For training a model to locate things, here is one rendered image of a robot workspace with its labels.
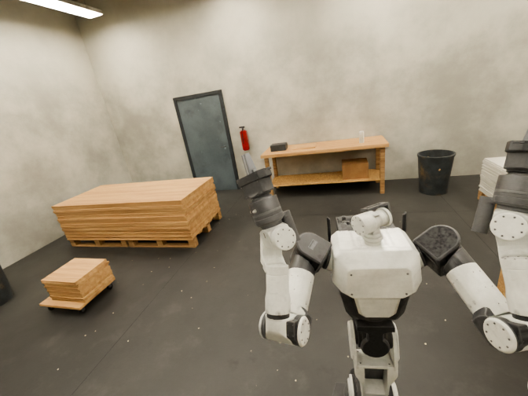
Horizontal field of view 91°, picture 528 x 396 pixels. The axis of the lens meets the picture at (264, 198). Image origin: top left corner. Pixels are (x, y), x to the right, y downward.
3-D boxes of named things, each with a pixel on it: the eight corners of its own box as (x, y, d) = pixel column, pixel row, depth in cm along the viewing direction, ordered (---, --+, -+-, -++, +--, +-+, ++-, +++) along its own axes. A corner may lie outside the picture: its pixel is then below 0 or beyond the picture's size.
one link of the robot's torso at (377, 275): (323, 277, 120) (317, 207, 107) (403, 276, 113) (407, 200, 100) (327, 332, 93) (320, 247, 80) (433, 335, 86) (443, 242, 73)
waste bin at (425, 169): (445, 185, 458) (448, 148, 435) (456, 196, 412) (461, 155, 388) (411, 186, 473) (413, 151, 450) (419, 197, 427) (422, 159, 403)
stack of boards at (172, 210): (222, 217, 476) (213, 176, 448) (195, 248, 383) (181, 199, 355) (115, 219, 546) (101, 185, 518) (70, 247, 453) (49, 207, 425)
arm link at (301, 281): (271, 346, 81) (289, 279, 95) (311, 355, 74) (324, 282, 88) (254, 332, 74) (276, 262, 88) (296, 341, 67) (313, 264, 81)
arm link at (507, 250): (524, 210, 61) (538, 270, 59) (523, 210, 67) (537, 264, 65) (488, 214, 65) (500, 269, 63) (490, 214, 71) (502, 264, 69)
